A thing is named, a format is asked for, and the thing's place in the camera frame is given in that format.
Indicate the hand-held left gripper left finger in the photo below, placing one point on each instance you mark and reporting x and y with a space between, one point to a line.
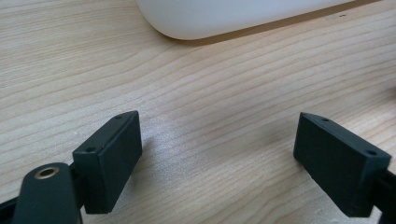
107 168

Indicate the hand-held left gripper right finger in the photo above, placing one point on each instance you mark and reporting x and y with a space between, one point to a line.
337 168

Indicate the white plastic bin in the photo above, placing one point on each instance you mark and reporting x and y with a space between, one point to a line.
218 15

